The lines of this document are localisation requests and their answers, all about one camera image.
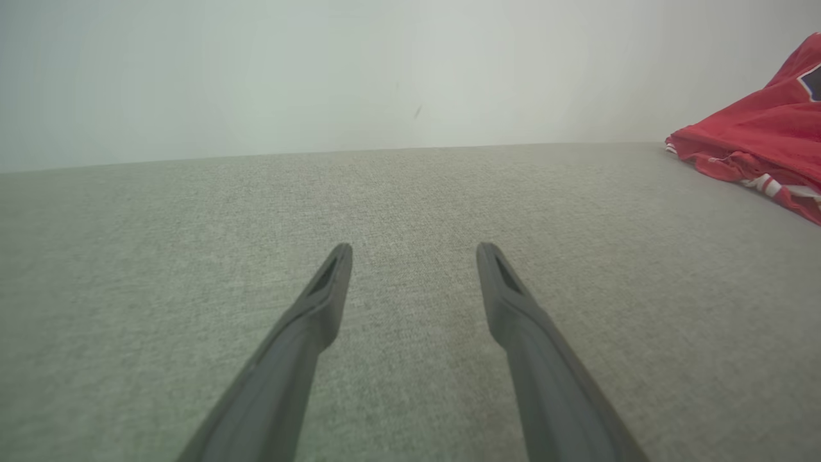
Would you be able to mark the red jersey with white sleeves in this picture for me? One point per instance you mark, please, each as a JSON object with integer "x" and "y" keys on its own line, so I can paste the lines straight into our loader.
{"x": 763, "y": 135}

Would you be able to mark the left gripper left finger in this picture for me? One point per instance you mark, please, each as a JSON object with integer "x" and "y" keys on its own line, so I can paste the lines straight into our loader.
{"x": 288, "y": 372}

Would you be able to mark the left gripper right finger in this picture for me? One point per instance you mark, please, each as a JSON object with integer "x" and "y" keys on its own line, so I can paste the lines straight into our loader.
{"x": 545, "y": 378}

